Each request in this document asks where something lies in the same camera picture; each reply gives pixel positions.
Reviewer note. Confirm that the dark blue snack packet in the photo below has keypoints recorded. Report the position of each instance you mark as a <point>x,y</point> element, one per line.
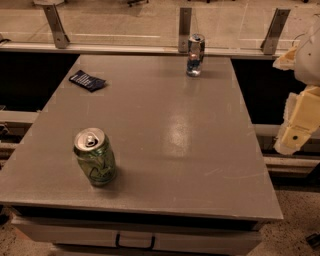
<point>86,81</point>

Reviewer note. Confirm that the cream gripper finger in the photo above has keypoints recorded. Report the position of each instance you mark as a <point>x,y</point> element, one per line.
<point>286,61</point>
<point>301,119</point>

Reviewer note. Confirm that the redbull can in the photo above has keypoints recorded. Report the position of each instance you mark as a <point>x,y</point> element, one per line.
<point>196,48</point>

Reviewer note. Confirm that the black drawer handle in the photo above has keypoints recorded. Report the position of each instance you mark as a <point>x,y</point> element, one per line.
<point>135,241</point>

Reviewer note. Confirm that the green soda can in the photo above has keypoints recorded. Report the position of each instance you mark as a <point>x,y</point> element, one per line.
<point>95,156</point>

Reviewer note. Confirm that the middle metal bracket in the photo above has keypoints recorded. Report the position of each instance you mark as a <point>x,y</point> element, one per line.
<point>184,28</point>

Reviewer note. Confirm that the left metal bracket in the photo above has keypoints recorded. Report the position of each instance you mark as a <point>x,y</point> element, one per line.
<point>60,38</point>

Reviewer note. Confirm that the white drawer front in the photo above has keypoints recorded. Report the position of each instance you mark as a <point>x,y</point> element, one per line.
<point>98,237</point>

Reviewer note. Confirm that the right metal bracket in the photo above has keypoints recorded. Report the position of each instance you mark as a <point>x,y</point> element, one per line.
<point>269,44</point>

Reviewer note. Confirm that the metal bracket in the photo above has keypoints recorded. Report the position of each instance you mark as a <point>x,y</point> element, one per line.
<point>60,38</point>
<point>184,28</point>
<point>269,44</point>

